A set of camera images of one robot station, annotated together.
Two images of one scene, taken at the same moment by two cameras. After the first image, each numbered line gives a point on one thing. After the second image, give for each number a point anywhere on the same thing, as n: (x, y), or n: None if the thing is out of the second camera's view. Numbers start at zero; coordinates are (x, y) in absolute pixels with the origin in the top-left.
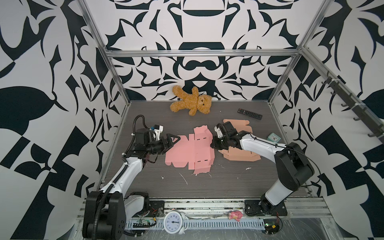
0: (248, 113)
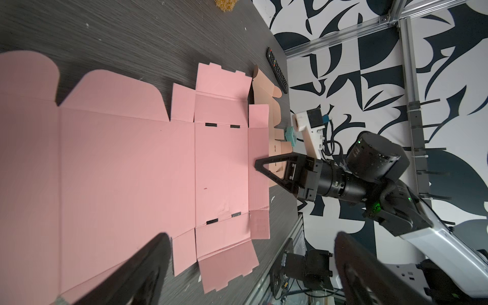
0: (271, 58)
